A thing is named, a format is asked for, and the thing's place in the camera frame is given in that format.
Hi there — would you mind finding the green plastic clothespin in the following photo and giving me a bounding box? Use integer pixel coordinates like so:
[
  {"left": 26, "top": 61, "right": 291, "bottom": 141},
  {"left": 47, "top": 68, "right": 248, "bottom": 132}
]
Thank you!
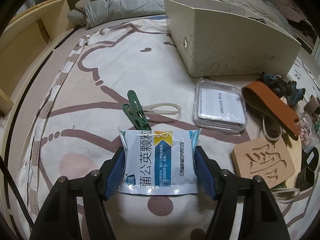
[{"left": 122, "top": 90, "right": 151, "bottom": 131}]

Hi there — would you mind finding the dark crochet yarn piece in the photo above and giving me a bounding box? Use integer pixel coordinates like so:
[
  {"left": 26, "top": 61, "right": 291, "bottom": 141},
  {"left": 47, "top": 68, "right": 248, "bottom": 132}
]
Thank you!
[{"left": 257, "top": 72, "right": 305, "bottom": 108}]

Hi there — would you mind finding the white shoe box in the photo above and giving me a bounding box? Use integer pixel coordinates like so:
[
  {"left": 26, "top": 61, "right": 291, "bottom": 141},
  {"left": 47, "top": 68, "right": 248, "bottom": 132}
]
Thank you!
[{"left": 164, "top": 0, "right": 301, "bottom": 77}]

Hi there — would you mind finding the light wooden oval board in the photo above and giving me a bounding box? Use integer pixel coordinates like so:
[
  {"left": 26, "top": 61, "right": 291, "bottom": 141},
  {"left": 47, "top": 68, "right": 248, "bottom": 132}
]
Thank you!
[{"left": 282, "top": 133, "right": 302, "bottom": 188}]

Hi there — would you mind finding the clear plastic card case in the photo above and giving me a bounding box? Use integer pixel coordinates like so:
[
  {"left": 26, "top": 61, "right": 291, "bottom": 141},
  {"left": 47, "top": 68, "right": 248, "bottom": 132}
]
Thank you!
[{"left": 193, "top": 78, "right": 247, "bottom": 134}]

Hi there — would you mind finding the white rubber band loop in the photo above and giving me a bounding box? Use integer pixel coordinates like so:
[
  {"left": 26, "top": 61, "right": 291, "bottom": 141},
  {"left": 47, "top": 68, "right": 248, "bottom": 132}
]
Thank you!
[{"left": 142, "top": 102, "right": 182, "bottom": 115}]

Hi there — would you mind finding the carved wooden block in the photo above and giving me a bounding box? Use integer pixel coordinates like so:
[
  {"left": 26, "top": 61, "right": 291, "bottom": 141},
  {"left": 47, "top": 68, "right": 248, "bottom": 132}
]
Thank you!
[{"left": 231, "top": 137, "right": 295, "bottom": 188}]

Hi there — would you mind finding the brown leather strap sleeve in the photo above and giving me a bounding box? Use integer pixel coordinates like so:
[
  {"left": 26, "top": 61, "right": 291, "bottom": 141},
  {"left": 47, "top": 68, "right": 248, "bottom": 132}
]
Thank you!
[{"left": 241, "top": 81, "right": 300, "bottom": 140}]

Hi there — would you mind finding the blue white medicine sachet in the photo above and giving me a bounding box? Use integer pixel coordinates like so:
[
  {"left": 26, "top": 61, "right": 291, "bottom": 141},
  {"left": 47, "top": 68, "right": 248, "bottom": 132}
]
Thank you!
[{"left": 119, "top": 129, "right": 201, "bottom": 196}]

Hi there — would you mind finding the black plastic cup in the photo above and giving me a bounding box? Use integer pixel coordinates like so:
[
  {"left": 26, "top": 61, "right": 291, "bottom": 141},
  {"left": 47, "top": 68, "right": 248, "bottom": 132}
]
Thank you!
[{"left": 296, "top": 166, "right": 315, "bottom": 191}]

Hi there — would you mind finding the wooden bedside shelf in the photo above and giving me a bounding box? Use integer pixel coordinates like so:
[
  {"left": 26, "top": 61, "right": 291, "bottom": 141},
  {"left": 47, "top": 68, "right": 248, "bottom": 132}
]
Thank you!
[{"left": 0, "top": 0, "right": 85, "bottom": 120}]

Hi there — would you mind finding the bag of pink beads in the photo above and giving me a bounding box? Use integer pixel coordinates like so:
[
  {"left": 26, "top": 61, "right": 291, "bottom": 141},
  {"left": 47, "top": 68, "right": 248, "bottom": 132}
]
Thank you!
[{"left": 296, "top": 112, "right": 315, "bottom": 152}]

